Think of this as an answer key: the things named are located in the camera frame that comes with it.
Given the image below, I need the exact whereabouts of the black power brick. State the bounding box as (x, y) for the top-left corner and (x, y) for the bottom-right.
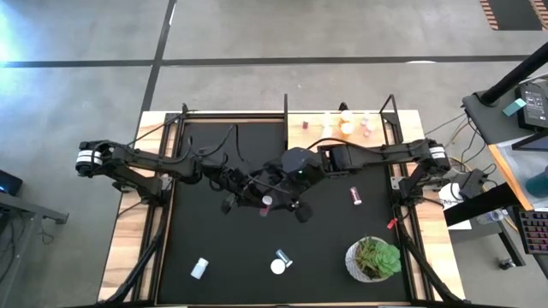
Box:
(458, 168), (487, 198)

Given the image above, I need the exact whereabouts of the wooden shelf board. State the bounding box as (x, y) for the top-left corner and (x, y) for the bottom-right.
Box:
(286, 112), (389, 158)

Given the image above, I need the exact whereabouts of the white paper sheet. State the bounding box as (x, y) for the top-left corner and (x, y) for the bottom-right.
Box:
(437, 182), (472, 231)

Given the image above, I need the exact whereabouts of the teal round object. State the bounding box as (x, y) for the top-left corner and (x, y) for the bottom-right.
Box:
(525, 169), (548, 198)

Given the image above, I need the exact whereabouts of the black box white label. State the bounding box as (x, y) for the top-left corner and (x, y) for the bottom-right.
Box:
(515, 80), (548, 132)

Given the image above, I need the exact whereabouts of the grey metal desk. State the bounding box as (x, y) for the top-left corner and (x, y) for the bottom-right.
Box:
(0, 192), (69, 308)

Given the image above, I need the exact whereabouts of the blue pill bottle white cap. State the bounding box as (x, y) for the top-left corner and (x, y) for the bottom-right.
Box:
(275, 249), (295, 269)

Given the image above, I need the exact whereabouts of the grey side table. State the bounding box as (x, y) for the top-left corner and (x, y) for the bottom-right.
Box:
(461, 72), (548, 146)

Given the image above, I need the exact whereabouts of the wooden desk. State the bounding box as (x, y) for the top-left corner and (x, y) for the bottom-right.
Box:
(487, 127), (548, 211)

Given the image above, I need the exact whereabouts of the black device blue light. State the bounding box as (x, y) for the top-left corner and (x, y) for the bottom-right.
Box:
(0, 169), (23, 197)

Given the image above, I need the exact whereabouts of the white plant pot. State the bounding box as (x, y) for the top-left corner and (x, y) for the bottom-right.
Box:
(344, 236), (389, 283)

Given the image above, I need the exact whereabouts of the black floor mat striped edge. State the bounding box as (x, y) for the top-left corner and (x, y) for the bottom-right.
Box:
(479, 0), (548, 32)

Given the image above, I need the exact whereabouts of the green succulent plant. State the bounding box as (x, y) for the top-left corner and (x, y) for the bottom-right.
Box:
(354, 237), (402, 281)

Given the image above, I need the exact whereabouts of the black metal shelf frame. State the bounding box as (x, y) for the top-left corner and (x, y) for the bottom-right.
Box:
(282, 92), (406, 163)

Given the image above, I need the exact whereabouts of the black table mat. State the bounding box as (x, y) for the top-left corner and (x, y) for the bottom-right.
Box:
(156, 121), (410, 305)

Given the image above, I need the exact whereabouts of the black aluminium rig frame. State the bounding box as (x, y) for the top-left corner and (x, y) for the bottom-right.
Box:
(96, 102), (468, 308)

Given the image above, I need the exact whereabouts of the black desk beam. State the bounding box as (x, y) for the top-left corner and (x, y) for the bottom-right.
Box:
(443, 182), (521, 228)

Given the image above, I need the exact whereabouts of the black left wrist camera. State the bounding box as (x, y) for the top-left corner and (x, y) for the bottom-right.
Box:
(219, 192), (237, 216)

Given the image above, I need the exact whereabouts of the backlit black keyboard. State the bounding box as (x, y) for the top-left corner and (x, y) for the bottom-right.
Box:
(513, 209), (548, 256)

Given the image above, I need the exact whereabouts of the black pole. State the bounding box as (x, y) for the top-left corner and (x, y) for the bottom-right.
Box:
(479, 41), (548, 107)

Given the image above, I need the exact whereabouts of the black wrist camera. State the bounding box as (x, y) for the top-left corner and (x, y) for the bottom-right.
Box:
(294, 201), (314, 224)
(219, 192), (237, 216)

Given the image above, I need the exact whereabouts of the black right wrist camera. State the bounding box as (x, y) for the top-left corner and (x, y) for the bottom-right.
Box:
(294, 201), (314, 224)

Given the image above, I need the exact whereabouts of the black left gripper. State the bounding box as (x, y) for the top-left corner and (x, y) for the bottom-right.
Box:
(230, 164), (286, 209)

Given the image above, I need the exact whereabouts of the clear plastic bottle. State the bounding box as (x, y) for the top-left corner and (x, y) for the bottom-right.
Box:
(475, 208), (506, 226)

